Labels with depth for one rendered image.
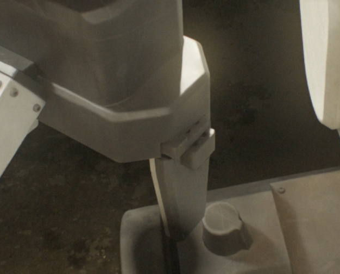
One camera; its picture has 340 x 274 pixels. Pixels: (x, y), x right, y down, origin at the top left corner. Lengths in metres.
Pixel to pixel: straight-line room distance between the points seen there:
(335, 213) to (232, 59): 0.45
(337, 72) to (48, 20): 0.16
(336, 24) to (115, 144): 0.12
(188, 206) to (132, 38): 0.09
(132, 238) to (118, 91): 0.49
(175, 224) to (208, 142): 0.05
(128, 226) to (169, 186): 0.47
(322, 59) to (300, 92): 0.70
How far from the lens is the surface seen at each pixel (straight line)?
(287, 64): 1.09
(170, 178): 0.27
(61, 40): 0.24
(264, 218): 0.70
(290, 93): 1.05
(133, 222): 0.75
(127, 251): 0.72
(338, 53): 0.34
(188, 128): 0.26
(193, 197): 0.29
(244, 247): 0.68
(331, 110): 0.38
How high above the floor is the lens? 0.83
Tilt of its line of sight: 54 degrees down
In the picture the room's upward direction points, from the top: 18 degrees counter-clockwise
